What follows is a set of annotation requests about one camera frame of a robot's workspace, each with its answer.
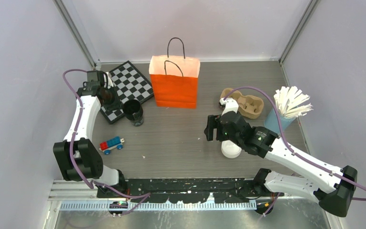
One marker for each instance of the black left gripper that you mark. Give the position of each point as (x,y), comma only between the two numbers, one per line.
(117,104)

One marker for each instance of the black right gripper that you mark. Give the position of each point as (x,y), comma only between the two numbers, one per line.
(212,123)

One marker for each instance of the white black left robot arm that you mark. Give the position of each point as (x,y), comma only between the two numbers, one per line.
(77,157)

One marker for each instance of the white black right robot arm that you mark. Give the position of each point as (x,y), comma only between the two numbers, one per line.
(320,182)

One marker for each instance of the white lid stack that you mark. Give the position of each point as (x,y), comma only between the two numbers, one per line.
(230,150)

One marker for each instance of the black white chessboard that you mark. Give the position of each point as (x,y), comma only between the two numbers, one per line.
(131,83)

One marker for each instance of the black cup stack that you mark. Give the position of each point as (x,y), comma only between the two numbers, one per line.
(133,111)

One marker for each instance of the cardboard cup carrier tray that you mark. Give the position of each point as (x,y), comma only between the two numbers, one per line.
(249,106)

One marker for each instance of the orange paper bag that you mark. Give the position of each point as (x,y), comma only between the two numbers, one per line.
(175,79)

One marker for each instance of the blue cup holder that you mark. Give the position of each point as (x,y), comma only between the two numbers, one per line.
(271,121)

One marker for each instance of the blue red toy car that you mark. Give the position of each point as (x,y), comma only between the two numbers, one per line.
(114,143)

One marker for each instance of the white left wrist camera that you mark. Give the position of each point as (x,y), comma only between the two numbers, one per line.
(109,81)

